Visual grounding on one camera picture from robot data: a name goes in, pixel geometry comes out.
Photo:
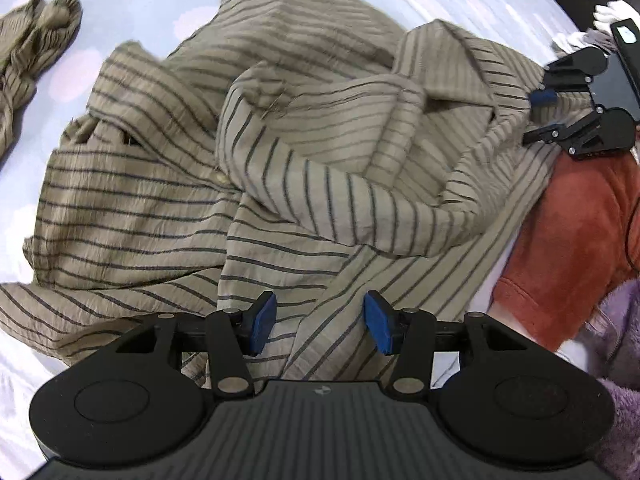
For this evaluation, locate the grey cloth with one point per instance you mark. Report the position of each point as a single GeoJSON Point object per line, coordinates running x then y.
{"type": "Point", "coordinates": [597, 39]}

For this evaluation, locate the purple fleece jacket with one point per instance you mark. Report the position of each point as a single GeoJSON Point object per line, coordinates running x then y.
{"type": "Point", "coordinates": [622, 340]}

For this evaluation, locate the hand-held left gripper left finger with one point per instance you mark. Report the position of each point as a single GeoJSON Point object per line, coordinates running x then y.
{"type": "Point", "coordinates": [262, 322]}

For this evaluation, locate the white cloth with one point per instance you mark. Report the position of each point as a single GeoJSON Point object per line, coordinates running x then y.
{"type": "Point", "coordinates": [607, 12]}

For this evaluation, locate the tan striped shirt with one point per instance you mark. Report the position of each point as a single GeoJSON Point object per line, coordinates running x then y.
{"type": "Point", "coordinates": [310, 135]}

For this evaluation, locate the person in rust top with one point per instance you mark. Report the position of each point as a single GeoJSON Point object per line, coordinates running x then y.
{"type": "Point", "coordinates": [570, 230]}

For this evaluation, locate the tan striped pants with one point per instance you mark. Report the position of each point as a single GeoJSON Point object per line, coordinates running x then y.
{"type": "Point", "coordinates": [30, 45]}

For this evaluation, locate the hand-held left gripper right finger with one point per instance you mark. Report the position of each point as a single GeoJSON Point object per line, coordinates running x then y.
{"type": "Point", "coordinates": [380, 322]}

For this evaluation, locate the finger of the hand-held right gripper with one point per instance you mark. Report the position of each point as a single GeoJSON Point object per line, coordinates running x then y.
{"type": "Point", "coordinates": [542, 96]}
{"type": "Point", "coordinates": [555, 132]}

